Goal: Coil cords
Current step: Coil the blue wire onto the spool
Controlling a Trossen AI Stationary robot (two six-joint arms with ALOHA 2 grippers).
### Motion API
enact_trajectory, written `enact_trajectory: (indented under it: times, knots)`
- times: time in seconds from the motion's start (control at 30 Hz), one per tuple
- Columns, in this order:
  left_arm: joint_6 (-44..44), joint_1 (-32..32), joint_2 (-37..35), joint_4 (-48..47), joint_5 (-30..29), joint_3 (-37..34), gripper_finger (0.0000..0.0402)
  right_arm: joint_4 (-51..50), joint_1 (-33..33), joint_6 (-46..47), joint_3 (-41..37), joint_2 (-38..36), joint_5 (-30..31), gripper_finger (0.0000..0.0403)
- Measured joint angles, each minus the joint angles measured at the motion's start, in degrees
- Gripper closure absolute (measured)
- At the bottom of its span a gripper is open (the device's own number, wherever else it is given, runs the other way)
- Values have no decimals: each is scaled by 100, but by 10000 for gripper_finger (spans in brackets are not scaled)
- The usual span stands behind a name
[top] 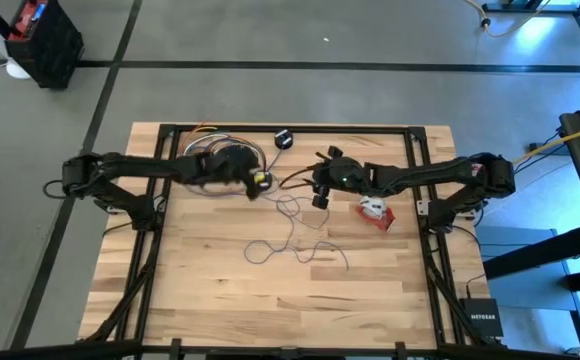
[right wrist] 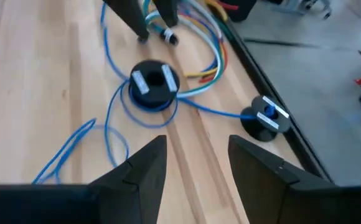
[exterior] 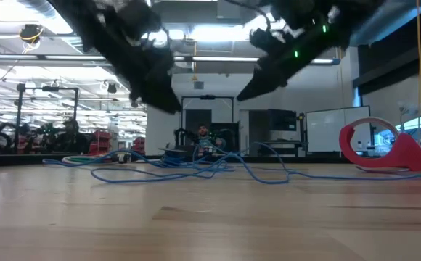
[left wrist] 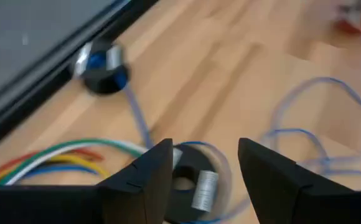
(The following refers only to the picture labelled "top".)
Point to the black crate with red top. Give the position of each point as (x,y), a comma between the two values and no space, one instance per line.
(50,55)

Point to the red tape dispenser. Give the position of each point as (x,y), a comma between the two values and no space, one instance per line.
(382,220)

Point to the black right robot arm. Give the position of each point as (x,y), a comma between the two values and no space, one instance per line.
(445,172)

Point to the white standing tower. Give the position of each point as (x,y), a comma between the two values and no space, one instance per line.
(17,70)

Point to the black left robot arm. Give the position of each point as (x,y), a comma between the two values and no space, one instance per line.
(135,167)

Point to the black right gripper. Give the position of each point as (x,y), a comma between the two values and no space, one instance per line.
(335,151)

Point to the black metal table frame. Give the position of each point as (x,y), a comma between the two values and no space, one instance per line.
(370,129)

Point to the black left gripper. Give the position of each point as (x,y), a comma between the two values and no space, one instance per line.
(250,195)

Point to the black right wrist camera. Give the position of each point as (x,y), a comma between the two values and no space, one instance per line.
(332,177)

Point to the small round black reel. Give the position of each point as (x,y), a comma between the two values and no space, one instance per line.
(283,142)

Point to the black stand base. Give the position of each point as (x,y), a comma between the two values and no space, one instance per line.
(520,7)

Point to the black Netgear switch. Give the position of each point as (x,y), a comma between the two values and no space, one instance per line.
(481,320)

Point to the black rig crossbar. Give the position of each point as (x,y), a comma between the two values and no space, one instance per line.
(70,351)

